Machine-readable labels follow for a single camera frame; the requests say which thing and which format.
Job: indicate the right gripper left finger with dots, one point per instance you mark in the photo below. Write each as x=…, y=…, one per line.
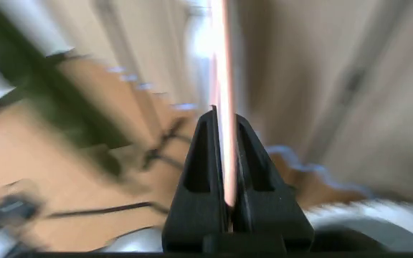
x=199, y=211

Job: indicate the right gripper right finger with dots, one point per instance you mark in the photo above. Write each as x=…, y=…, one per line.
x=271, y=211

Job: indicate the pink clothes hanger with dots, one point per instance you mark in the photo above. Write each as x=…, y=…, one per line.
x=228, y=107

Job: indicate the beige curtain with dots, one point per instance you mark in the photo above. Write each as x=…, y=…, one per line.
x=299, y=71

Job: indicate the white laundry basket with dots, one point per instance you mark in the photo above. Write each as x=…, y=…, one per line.
x=371, y=218

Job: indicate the green garment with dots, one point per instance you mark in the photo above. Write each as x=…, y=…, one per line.
x=48, y=89

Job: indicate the black clothes rack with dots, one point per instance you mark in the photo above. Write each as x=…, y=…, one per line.
x=163, y=139

